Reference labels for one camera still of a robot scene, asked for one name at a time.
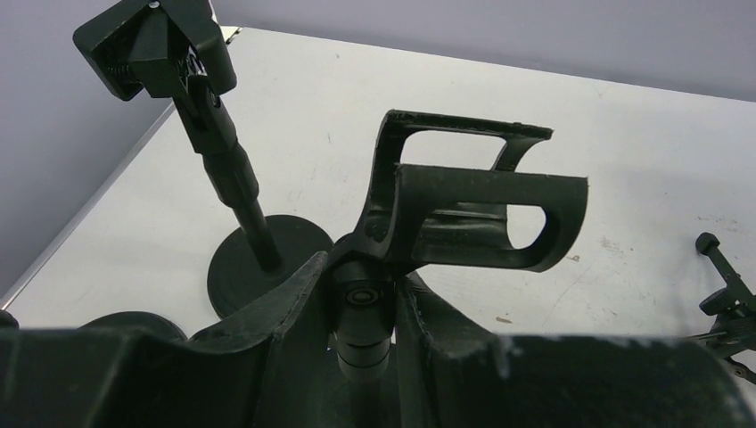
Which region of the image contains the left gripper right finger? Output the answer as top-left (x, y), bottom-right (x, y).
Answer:
top-left (396, 275), bottom-right (755, 427)

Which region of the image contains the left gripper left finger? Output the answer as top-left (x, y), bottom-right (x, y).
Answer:
top-left (1, 252), bottom-right (328, 427)

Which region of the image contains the pink microphone black stand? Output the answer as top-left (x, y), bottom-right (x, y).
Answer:
top-left (325, 109), bottom-right (590, 385)

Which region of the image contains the black tripod shock-mount stand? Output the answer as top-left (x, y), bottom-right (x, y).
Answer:
top-left (692, 232), bottom-right (755, 384)

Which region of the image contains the teal microphone black stand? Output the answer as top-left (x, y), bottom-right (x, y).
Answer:
top-left (71, 0), bottom-right (335, 320)

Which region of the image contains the beige microphone black stand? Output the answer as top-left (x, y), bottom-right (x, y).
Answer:
top-left (1, 311), bottom-right (187, 346)

